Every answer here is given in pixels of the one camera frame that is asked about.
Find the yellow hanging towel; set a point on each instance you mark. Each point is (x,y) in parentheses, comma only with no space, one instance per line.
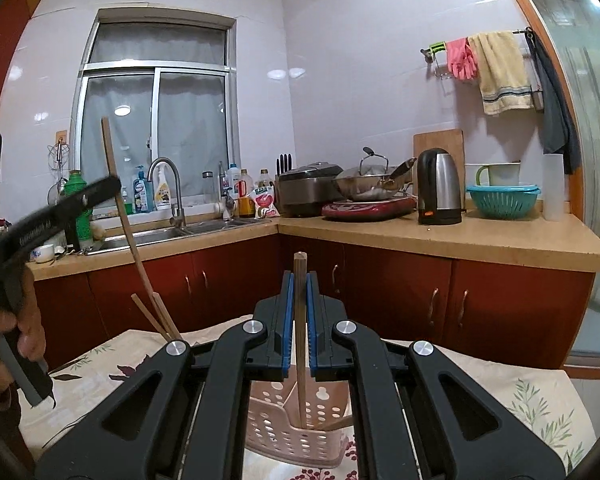
(502,76)

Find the dark grey hanging cloth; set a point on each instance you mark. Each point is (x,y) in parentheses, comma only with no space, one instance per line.
(559,133)

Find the translucent plastic cup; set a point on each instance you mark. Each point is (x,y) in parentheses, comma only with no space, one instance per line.
(553,188)

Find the stainless steel sink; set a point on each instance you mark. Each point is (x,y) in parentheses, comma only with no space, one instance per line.
(152,237)

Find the red kitchen cabinets with countertop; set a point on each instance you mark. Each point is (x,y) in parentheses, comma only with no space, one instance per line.
(513,292)

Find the steel wok with lid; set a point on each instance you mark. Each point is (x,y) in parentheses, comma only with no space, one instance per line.
(374,179)

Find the blue dish soap bottle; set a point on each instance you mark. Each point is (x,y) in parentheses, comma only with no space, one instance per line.
(141,192)

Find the person's left hand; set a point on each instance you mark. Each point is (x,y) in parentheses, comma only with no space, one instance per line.
(32,343)

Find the red induction cooktop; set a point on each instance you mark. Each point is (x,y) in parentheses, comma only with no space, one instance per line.
(369,211)

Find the stainless electric kettle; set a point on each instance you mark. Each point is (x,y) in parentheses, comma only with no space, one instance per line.
(438,189)

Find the pink rubber glove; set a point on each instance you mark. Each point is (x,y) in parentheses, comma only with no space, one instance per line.
(460,59)

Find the wooden cutting board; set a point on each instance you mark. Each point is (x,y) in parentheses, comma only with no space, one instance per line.
(452,141)

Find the white spray cleaner bottle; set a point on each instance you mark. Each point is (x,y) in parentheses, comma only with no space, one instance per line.
(162,189)

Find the aluminium framed window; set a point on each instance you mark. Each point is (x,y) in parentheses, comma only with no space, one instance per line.
(166,80)

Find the wooden chopstick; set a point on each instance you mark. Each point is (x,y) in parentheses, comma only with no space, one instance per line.
(162,314)

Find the red white snack bag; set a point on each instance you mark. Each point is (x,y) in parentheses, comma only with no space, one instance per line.
(263,198)

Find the black rice cooker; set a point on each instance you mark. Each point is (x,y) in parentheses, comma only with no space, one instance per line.
(304,191)

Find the knife block with knives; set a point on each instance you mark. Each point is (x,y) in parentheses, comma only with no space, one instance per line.
(283,164)

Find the beige perforated utensil holder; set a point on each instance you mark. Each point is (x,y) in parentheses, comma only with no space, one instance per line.
(309,427)

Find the orange sauce jar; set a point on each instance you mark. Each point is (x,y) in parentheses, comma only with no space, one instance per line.
(246,207)

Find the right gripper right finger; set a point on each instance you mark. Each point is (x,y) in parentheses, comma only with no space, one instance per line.
(327,359)

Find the white cup with green handle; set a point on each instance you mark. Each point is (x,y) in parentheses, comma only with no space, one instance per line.
(500,174)

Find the teal plastic colander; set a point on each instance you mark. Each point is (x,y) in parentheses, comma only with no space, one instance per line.
(504,202)

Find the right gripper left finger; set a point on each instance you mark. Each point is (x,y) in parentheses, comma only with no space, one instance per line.
(270,358)

